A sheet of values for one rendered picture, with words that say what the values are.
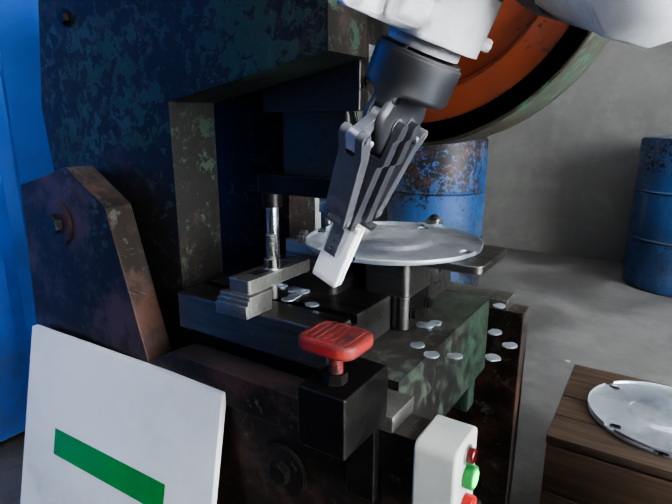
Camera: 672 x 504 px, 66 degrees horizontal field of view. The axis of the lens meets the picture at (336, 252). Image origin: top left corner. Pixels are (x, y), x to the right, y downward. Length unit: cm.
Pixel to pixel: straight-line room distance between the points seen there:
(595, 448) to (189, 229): 88
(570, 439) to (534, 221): 311
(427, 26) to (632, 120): 367
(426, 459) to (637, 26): 46
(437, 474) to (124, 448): 56
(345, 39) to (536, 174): 352
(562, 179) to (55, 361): 360
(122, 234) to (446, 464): 61
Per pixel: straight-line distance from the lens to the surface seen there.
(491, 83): 113
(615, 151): 407
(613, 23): 41
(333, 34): 69
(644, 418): 132
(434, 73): 43
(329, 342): 53
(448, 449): 62
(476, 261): 77
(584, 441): 122
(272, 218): 88
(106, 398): 101
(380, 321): 82
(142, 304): 93
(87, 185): 96
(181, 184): 89
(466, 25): 43
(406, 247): 81
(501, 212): 426
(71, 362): 108
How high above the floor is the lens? 98
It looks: 14 degrees down
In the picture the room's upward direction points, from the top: straight up
